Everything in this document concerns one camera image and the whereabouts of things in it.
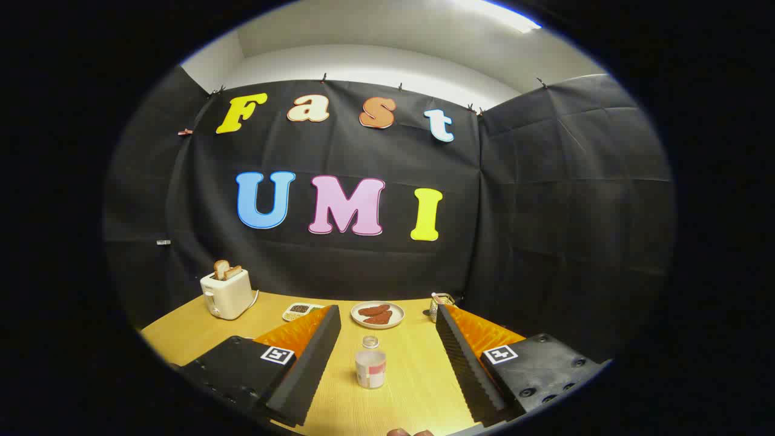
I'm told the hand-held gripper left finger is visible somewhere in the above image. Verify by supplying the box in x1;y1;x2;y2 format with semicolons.
170;305;341;428

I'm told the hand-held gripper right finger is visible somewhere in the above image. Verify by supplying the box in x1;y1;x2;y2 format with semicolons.
435;304;613;428

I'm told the clear plastic juice bottle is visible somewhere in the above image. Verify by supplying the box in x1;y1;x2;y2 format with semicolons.
355;336;387;389

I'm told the wooden table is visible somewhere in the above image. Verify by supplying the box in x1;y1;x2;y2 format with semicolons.
140;291;527;436

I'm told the white divided dish with grains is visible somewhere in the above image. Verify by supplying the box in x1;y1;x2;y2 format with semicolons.
282;303;326;322

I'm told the white round plate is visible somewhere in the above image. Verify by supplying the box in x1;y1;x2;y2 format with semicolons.
351;302;406;329

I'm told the cream toaster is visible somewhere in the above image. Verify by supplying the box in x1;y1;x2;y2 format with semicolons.
200;268;255;320

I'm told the black backdrop cloth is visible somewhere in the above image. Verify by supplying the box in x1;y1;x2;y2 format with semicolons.
103;64;676;364

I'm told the metal wire holder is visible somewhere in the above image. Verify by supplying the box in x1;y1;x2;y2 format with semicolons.
429;293;455;323

